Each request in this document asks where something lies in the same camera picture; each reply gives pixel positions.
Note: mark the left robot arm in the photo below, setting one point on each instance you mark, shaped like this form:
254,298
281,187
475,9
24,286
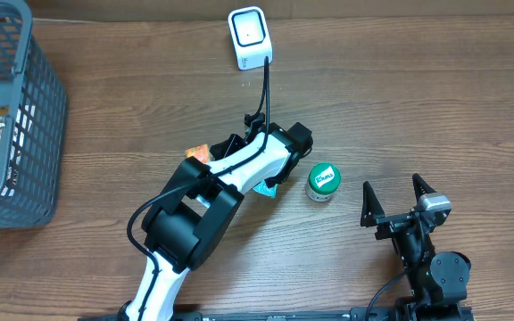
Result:
187,220

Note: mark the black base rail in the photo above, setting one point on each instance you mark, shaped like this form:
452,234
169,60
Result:
261,317

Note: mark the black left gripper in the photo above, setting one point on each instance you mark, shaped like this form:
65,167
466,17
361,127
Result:
220,149

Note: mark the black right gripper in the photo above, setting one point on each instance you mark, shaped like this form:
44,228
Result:
397,220

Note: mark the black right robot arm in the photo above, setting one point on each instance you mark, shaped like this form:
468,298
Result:
438,280

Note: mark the teal snack pouch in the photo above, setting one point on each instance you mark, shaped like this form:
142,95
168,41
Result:
263,189

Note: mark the white barcode scanner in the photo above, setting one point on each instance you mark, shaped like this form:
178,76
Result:
250,37

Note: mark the green lidded jar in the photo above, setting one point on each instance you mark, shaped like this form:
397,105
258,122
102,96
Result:
322,182

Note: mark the grey plastic mesh basket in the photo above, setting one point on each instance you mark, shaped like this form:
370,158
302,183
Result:
31,142

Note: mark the small orange box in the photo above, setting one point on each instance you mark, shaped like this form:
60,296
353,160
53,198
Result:
200,152

